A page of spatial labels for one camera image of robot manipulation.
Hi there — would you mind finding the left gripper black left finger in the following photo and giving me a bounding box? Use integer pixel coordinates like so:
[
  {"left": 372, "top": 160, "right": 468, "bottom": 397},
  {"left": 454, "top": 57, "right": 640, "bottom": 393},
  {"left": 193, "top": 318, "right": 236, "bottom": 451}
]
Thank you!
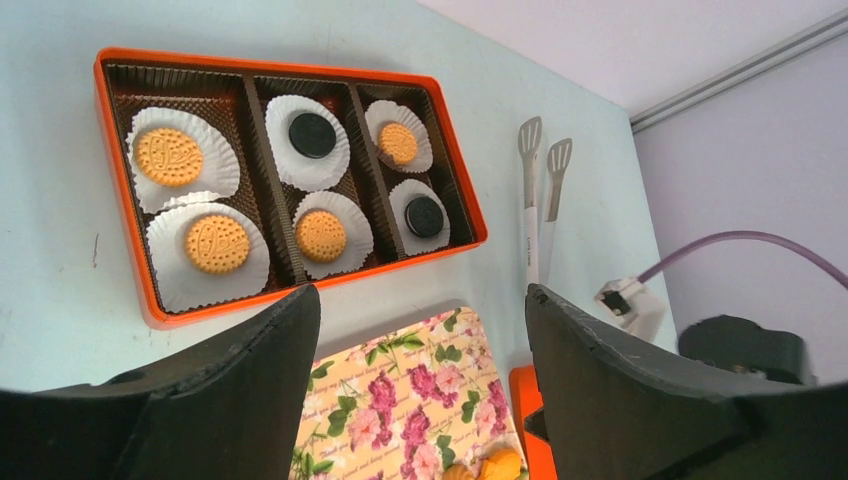
[{"left": 1, "top": 285, "right": 321, "bottom": 479}]

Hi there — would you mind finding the tan round cookie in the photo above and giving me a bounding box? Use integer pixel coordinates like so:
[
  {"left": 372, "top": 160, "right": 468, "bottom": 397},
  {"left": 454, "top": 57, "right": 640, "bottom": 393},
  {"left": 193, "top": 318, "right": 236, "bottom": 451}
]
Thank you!
[
  {"left": 295, "top": 210, "right": 347, "bottom": 263},
  {"left": 378, "top": 122, "right": 418, "bottom": 165},
  {"left": 134, "top": 128, "right": 204, "bottom": 187},
  {"left": 184, "top": 214, "right": 251, "bottom": 275}
]

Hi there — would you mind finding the orange tin lid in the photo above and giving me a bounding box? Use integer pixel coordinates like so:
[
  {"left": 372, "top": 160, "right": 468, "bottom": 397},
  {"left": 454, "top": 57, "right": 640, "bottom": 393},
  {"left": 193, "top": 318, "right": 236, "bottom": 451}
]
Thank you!
[{"left": 508, "top": 364, "right": 559, "bottom": 480}]

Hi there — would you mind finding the floral cookie tray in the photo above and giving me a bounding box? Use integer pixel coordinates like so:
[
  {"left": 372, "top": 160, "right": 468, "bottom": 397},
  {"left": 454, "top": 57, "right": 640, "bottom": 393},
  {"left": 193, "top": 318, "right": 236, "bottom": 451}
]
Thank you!
[{"left": 288, "top": 307, "right": 529, "bottom": 479}]

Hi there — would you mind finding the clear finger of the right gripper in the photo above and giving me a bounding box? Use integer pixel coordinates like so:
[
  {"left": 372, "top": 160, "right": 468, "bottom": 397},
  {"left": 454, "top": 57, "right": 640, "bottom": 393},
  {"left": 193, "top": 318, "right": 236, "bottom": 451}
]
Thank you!
[
  {"left": 539, "top": 138, "right": 573, "bottom": 284},
  {"left": 517, "top": 116, "right": 543, "bottom": 284}
]

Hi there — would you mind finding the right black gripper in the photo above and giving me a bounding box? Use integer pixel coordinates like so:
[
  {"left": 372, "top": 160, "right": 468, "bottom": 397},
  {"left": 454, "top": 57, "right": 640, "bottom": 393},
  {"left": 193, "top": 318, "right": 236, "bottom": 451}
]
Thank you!
[{"left": 677, "top": 315, "right": 817, "bottom": 386}]

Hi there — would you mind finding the black round cookie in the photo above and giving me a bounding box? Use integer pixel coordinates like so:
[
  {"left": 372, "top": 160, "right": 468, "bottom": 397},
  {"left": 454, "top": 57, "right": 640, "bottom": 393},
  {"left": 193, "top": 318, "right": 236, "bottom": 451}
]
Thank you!
[
  {"left": 288, "top": 112, "right": 337, "bottom": 159},
  {"left": 404, "top": 195, "right": 444, "bottom": 239}
]

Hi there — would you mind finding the orange pumpkin cookie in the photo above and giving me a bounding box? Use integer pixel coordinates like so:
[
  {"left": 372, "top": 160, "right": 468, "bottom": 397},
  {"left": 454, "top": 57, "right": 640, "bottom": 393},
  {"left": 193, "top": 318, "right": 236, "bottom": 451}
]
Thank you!
[{"left": 442, "top": 449, "right": 526, "bottom": 480}]

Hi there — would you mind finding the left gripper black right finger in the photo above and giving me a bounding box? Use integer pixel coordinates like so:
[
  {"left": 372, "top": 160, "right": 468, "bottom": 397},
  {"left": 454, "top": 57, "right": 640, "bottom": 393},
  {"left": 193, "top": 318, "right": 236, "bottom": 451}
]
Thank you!
[{"left": 524, "top": 284, "right": 847, "bottom": 479}]

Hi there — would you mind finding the orange cookie tin box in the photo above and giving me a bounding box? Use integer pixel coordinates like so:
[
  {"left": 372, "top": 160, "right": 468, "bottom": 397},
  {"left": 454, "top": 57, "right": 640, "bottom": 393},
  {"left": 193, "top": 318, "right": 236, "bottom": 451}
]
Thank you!
[{"left": 93, "top": 47, "right": 488, "bottom": 329}]

